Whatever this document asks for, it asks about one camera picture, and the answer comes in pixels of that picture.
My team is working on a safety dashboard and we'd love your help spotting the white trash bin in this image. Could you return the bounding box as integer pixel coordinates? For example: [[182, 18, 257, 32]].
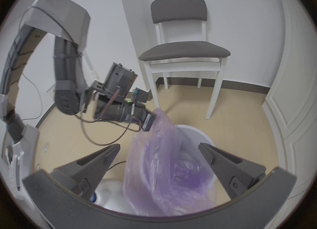
[[139, 124, 218, 206]]

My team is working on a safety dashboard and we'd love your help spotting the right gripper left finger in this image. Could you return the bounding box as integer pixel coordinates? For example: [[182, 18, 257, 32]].
[[53, 143, 121, 200]]

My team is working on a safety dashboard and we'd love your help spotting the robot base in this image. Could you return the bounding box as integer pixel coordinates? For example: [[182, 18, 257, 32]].
[[1, 124, 139, 223]]

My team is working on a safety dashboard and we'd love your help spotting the grey padded white chair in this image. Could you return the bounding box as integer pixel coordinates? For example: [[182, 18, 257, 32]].
[[139, 0, 231, 120]]

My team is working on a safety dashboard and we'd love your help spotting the purple plastic bag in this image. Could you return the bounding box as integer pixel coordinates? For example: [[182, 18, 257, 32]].
[[123, 108, 218, 217]]

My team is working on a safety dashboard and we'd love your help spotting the black cable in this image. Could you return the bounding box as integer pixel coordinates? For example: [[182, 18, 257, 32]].
[[108, 161, 128, 172], [79, 115, 135, 147]]

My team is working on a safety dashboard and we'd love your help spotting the white wardrobe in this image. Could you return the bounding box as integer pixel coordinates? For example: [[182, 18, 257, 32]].
[[264, 0, 317, 223]]

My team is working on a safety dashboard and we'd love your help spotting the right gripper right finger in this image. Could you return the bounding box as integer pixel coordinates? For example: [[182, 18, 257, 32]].
[[198, 142, 267, 200]]

